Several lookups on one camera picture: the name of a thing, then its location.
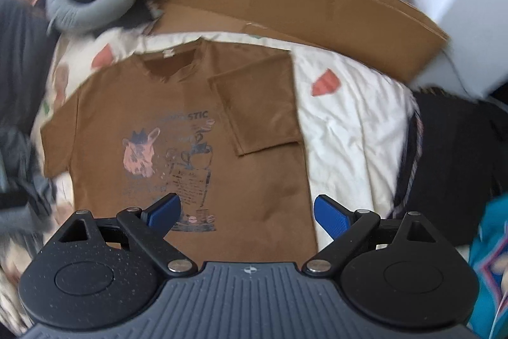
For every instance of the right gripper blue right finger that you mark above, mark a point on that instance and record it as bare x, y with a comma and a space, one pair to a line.
331, 216

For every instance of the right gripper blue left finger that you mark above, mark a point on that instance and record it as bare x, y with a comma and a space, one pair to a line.
162, 215

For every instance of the brown printed t-shirt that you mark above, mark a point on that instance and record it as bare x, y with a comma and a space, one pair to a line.
215, 123

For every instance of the cream bear print blanket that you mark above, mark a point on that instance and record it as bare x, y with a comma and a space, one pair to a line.
354, 119

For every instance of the black folded garment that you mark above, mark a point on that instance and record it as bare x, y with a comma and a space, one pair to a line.
453, 162

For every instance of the grey green garment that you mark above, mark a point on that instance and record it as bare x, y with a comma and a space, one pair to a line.
27, 196

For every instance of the teal patterned garment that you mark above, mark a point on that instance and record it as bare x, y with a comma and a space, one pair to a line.
488, 258

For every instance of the black cloth under neck pillow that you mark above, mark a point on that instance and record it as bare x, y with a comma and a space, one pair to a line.
142, 15

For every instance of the flattened brown cardboard box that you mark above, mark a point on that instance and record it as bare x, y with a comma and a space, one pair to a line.
388, 35

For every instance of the dark grey pillow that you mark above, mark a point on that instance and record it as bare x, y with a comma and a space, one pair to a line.
26, 56

